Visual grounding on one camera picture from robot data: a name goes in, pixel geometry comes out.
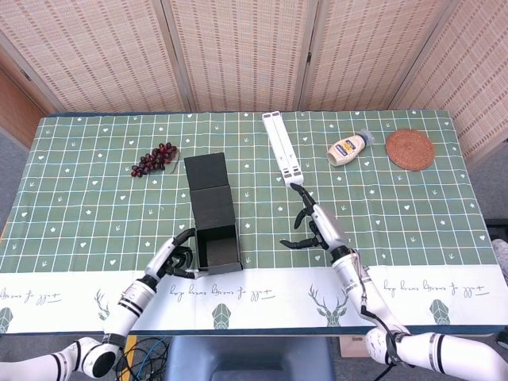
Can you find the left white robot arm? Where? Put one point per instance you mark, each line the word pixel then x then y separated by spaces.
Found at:
pixel 133 305

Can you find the dark red grape bunch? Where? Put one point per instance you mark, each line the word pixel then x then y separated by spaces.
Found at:
pixel 152 160

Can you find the cream mayonnaise squeeze bottle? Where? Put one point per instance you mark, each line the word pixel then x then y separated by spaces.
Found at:
pixel 345 151

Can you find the white folding stand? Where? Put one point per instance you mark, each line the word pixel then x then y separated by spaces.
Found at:
pixel 283 151

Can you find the grey white shoe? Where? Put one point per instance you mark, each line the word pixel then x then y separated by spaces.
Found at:
pixel 501 258

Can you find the brown wooden door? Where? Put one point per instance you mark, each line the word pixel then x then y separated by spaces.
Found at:
pixel 16 115

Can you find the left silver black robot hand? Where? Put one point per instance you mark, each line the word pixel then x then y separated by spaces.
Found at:
pixel 160 258

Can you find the black cardboard box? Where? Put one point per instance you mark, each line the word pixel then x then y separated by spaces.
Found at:
pixel 210 198

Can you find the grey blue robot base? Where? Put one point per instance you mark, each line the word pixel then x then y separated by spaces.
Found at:
pixel 246 357

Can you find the round brown woven coaster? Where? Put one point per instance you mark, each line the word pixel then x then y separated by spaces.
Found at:
pixel 410 150

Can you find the bamboo folding screen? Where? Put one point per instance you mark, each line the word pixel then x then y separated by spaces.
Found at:
pixel 238 51

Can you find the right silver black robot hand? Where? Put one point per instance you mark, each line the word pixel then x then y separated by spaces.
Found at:
pixel 329 230

